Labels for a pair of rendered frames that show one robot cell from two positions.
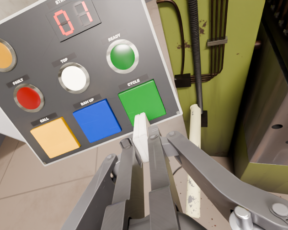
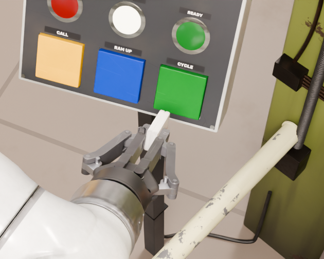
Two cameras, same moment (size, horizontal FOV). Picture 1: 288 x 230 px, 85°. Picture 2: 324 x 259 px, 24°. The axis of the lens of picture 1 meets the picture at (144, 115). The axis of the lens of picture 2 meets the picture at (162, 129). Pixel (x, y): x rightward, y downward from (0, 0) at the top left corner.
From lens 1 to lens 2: 85 cm
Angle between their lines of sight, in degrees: 11
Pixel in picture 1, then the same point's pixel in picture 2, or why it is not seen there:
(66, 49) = not seen: outside the picture
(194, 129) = (253, 166)
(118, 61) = (183, 37)
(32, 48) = not seen: outside the picture
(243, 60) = not seen: outside the picture
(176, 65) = (293, 42)
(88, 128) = (104, 77)
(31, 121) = (47, 25)
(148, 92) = (193, 86)
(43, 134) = (50, 48)
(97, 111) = (126, 67)
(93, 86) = (140, 40)
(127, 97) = (168, 75)
